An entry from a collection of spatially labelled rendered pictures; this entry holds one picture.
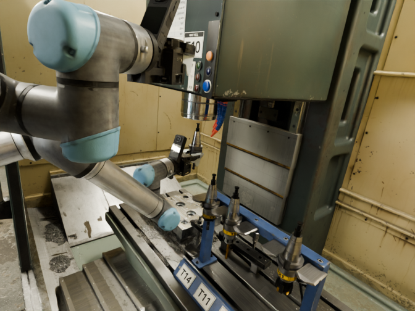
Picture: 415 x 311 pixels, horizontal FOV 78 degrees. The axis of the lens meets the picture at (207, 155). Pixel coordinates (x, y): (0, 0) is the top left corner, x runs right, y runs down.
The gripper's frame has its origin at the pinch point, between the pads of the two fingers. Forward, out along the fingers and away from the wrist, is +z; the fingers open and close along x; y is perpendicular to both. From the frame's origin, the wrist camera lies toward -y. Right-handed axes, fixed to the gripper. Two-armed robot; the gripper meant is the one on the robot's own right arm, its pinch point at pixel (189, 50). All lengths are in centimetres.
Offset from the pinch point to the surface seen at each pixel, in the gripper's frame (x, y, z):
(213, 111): -7.4, 19.4, 42.7
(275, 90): 16.7, 7.6, 35.4
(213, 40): 0.8, -4.0, 12.6
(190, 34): -8.7, -5.8, 18.1
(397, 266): 88, 89, 82
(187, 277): 0, 76, 12
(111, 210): -58, 80, 40
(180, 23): -14.1, -9.2, 21.3
